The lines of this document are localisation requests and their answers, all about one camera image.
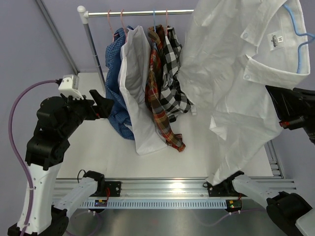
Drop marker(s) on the white hanging shirt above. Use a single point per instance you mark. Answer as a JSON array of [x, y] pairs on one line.
[[134, 71]]

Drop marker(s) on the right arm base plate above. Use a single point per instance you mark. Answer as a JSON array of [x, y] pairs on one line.
[[224, 189]]

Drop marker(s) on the red brown plaid shirt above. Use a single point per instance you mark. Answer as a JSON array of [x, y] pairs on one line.
[[153, 90]]

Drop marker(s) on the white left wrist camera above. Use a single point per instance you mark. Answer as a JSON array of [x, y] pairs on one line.
[[69, 86]]

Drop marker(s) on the blue hanger on rack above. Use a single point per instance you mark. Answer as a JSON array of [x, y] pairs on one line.
[[154, 19]]

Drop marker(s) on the aluminium mounting rail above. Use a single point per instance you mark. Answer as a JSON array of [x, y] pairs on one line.
[[176, 188]]

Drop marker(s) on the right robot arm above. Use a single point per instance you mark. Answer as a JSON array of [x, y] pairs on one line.
[[289, 211]]

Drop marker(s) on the pink hanger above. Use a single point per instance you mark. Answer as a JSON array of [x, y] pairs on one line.
[[123, 24], [167, 27], [113, 30]]

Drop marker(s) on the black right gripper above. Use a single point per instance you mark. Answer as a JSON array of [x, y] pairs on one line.
[[287, 103]]

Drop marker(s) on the blue checked shirt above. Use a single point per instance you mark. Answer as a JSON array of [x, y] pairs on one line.
[[119, 117]]

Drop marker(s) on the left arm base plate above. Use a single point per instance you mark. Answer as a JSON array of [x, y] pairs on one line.
[[110, 189]]

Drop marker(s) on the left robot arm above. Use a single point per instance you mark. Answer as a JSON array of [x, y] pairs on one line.
[[57, 119]]

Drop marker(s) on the white slotted cable duct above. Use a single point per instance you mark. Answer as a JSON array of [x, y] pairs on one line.
[[155, 204]]

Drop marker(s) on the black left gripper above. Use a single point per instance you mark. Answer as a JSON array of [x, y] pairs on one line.
[[103, 107]]

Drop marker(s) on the white linen shirt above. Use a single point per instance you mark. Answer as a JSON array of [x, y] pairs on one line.
[[232, 50]]

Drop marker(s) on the metal clothes rack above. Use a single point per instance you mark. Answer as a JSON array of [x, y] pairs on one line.
[[107, 36]]

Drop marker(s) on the black white checked shirt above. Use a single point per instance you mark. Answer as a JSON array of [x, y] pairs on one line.
[[172, 98]]

